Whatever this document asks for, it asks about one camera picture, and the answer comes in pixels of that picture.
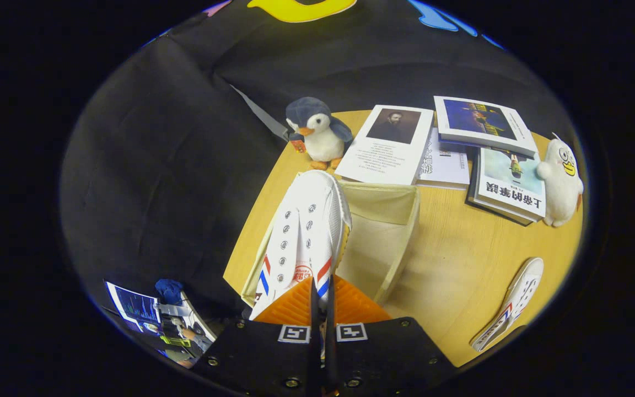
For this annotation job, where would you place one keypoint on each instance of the white book with portrait cover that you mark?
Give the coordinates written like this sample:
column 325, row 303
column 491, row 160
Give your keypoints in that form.
column 383, row 157

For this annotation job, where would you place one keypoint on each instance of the white book with blue picture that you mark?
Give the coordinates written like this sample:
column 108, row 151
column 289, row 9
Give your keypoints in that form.
column 483, row 121

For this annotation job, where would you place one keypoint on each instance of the book with pale sky cover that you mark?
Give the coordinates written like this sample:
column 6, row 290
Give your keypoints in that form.
column 510, row 184

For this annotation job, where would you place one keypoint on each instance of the thin white booklet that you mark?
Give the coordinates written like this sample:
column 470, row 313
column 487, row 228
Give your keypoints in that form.
column 444, row 165

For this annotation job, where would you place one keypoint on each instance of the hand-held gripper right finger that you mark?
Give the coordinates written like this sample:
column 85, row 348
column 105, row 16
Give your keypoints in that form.
column 331, row 364

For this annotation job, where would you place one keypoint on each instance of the white duck plush toy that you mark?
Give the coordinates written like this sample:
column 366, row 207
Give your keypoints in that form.
column 560, row 187

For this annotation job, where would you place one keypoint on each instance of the blue penguin plush toy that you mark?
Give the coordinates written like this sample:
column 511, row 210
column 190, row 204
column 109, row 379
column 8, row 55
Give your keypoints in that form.
column 323, row 140

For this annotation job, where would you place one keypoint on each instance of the black backdrop cloth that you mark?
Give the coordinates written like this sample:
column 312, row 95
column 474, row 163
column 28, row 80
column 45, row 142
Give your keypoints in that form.
column 157, row 165

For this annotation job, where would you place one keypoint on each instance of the white striped shoe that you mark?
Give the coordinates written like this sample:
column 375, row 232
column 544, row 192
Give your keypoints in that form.
column 513, row 303
column 301, row 231

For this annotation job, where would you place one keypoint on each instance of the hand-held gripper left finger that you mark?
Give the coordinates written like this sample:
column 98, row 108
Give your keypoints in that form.
column 315, row 364

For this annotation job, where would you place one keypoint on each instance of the beige fabric storage box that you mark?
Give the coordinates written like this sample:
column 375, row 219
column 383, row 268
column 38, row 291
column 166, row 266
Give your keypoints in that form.
column 378, row 237

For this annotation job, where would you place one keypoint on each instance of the blue cloth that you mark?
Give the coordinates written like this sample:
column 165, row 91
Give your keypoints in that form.
column 168, row 291

